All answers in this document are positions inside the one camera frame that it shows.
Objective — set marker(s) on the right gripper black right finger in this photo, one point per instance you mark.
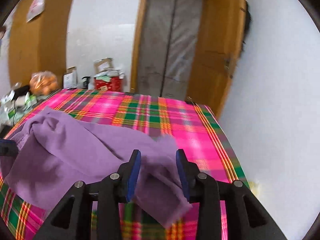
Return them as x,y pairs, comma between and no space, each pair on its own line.
199,187

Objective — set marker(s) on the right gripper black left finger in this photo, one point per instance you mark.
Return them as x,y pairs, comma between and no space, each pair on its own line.
116,188

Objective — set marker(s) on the purple fleece garment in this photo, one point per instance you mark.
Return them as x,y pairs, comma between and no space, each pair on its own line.
55,150

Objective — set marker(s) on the pink plaid bed sheet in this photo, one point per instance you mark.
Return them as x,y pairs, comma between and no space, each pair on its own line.
194,128

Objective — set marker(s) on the bag of oranges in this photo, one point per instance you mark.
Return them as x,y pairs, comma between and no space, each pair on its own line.
43,83

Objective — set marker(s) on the white cardboard box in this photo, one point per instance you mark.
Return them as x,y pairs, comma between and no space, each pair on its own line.
70,78

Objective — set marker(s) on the black small stand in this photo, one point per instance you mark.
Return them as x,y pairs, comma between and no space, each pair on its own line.
85,81

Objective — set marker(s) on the red gift box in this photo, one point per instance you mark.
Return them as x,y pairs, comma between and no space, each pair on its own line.
108,84

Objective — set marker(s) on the wooden wardrobe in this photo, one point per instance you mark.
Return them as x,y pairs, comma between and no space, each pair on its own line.
40,44

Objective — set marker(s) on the brown cardboard box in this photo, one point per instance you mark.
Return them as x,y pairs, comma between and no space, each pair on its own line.
103,65

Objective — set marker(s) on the white poster on wardrobe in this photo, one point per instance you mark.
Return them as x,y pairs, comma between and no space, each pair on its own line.
36,8

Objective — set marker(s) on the wooden door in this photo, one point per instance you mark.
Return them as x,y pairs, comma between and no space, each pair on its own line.
217,51

